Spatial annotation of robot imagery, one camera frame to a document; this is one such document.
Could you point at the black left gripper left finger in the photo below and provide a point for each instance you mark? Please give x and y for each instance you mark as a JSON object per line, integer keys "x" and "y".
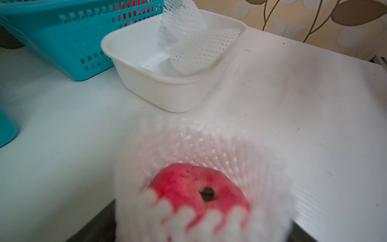
{"x": 100, "y": 229}

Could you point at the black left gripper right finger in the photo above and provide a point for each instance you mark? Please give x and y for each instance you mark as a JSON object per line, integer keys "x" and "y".
{"x": 297, "y": 234}

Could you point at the white foam net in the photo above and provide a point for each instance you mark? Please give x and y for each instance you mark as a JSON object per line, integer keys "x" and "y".
{"x": 201, "y": 49}
{"x": 180, "y": 19}

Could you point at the left teal plastic basket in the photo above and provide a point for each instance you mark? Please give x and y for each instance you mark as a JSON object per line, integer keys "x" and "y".
{"x": 8, "y": 128}

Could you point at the teal plastic basket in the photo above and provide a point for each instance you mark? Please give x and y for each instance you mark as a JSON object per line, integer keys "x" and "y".
{"x": 8, "y": 128}
{"x": 67, "y": 34}

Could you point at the white plastic tub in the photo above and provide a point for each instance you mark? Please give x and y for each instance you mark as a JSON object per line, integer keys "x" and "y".
{"x": 140, "y": 53}

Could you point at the right teal plastic basket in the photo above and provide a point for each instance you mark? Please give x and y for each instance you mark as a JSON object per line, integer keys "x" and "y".
{"x": 67, "y": 34}

